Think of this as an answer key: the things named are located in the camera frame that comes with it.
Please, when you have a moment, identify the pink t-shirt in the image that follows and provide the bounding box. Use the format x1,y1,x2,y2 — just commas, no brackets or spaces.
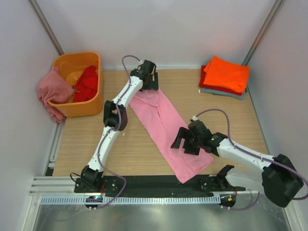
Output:
129,90,214,183

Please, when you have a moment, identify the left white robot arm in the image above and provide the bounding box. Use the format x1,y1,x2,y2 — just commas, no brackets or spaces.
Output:
76,60,159,192

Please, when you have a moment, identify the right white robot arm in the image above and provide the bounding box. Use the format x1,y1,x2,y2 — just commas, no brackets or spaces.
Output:
171,120,308,207

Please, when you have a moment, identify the folded red t-shirt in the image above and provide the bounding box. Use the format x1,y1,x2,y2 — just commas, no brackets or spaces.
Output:
198,64,246,96

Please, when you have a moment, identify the folded grey t-shirt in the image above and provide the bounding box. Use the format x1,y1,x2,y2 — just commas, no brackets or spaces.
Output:
200,88,246,100

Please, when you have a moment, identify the red shirt in basket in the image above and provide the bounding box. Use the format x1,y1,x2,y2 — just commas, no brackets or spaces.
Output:
73,65,98,103

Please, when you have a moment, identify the orange plastic basket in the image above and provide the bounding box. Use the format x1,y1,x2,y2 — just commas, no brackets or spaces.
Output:
48,51,103,117

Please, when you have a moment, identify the folded orange t-shirt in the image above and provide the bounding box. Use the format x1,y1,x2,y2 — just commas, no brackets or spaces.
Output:
202,56,250,95

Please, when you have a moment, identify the dusty pink shirt on basket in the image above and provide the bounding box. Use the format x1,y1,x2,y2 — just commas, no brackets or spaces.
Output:
37,67,74,123

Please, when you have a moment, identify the white slotted cable duct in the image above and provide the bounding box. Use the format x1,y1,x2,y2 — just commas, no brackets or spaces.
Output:
40,195,220,205

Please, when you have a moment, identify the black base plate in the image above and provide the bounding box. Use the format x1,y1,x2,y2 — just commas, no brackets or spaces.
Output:
74,175,245,198

